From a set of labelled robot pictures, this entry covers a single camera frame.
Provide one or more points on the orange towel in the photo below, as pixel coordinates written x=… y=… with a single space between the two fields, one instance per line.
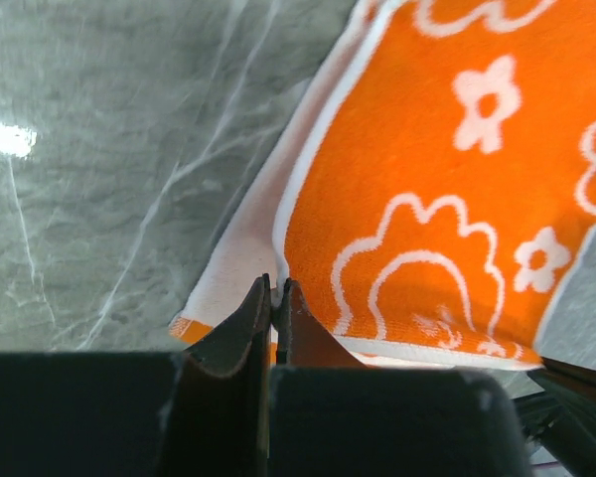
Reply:
x=435 y=190

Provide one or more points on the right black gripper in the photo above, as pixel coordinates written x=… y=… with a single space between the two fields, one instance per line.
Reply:
x=562 y=417

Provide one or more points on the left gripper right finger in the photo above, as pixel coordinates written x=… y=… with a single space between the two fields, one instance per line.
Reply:
x=332 y=416

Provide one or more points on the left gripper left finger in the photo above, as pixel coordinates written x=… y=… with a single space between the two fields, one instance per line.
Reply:
x=197 y=412

